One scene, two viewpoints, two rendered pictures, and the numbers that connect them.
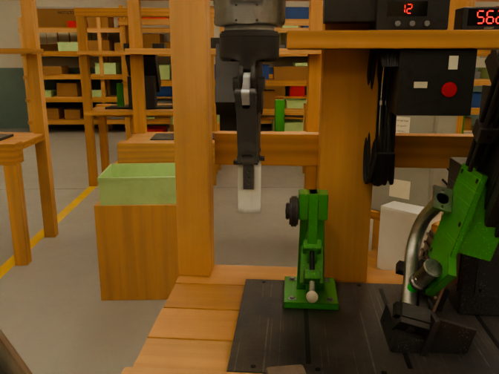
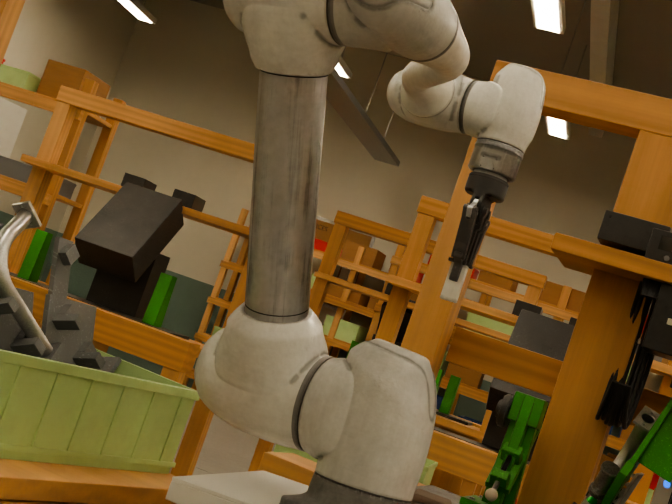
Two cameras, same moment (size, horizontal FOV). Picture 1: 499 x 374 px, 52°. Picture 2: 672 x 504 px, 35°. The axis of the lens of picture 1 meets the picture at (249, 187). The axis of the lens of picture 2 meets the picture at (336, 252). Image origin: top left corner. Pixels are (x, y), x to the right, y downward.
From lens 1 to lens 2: 1.32 m
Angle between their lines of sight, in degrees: 25
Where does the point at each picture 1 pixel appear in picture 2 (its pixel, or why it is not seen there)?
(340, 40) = (603, 255)
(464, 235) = (647, 443)
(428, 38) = not seen: outside the picture
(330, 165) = (565, 390)
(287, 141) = (531, 359)
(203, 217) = not seen: hidden behind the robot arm
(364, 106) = (620, 339)
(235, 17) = (480, 163)
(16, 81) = (193, 302)
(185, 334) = not seen: hidden behind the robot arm
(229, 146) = (466, 345)
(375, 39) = (637, 264)
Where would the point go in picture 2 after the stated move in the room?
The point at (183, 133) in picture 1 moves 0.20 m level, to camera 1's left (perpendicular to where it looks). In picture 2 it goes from (423, 309) to (348, 284)
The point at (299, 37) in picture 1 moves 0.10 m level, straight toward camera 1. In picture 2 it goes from (565, 241) to (558, 232)
